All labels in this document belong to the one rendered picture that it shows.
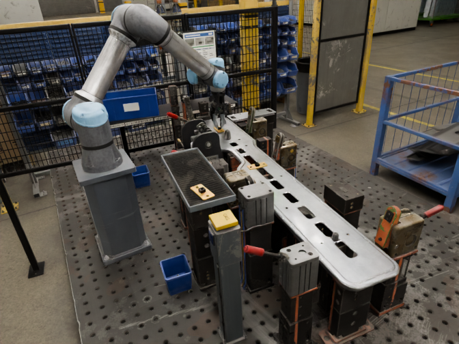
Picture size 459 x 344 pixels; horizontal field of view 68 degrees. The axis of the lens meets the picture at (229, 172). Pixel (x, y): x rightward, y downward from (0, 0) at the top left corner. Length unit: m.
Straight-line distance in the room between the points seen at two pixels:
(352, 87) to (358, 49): 0.50
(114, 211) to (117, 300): 0.33
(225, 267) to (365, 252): 0.40
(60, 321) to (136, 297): 1.09
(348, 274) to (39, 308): 2.00
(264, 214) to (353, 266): 0.31
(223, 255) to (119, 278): 0.64
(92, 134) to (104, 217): 0.33
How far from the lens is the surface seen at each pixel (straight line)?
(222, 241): 0.89
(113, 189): 1.38
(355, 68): 5.03
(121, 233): 1.48
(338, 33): 4.67
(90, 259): 1.61
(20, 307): 2.63
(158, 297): 1.35
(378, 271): 1.02
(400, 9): 13.44
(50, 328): 2.41
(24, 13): 8.08
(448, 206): 3.20
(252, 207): 1.08
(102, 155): 1.34
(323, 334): 1.23
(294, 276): 0.94
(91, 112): 1.31
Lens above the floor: 1.68
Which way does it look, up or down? 29 degrees down
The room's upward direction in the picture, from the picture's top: 3 degrees counter-clockwise
